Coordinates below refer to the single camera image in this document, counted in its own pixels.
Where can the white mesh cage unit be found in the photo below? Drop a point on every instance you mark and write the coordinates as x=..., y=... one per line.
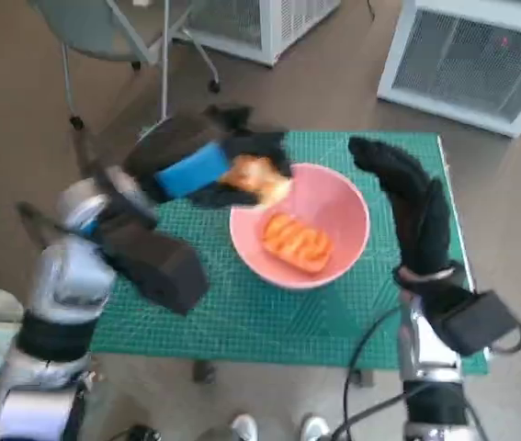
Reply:
x=462, y=59
x=241, y=23

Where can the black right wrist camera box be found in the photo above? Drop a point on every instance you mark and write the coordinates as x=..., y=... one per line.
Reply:
x=476, y=321

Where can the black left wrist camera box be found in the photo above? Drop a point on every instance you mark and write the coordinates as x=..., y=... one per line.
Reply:
x=159, y=271

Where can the green cutting mat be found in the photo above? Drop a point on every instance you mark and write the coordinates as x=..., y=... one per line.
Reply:
x=241, y=321

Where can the white shoe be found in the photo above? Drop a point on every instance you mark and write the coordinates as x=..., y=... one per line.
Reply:
x=315, y=427
x=244, y=427

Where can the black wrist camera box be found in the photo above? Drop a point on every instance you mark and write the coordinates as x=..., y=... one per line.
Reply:
x=476, y=321
x=159, y=271

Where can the round orange bread bun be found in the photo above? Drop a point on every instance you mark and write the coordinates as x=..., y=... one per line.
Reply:
x=253, y=177

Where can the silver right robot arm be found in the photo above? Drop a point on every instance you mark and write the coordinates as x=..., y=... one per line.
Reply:
x=425, y=349

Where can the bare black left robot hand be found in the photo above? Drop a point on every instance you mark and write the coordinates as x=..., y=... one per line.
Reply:
x=191, y=170

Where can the grey-green office chair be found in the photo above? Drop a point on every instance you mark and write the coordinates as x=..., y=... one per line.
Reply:
x=94, y=27

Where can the orange twisted bread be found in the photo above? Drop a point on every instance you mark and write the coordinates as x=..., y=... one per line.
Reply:
x=294, y=241

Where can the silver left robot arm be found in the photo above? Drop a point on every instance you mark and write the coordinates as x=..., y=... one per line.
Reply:
x=67, y=275

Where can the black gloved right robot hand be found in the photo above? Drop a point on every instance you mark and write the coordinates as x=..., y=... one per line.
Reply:
x=421, y=220

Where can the pink bowl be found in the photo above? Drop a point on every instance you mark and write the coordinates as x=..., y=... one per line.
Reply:
x=333, y=206

